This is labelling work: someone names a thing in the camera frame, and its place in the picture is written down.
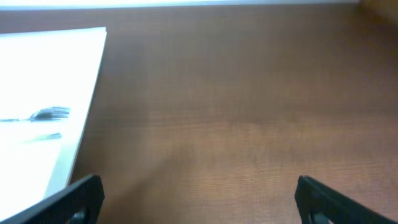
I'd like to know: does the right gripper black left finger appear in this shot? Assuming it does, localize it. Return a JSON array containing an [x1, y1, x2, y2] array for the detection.
[[1, 174, 105, 224]]

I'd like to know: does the white plastic cutlery tray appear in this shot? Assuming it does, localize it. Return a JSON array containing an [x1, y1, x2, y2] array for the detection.
[[1, 27, 107, 220]]

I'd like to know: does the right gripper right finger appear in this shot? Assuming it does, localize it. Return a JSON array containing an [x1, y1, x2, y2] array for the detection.
[[294, 175, 397, 224]]

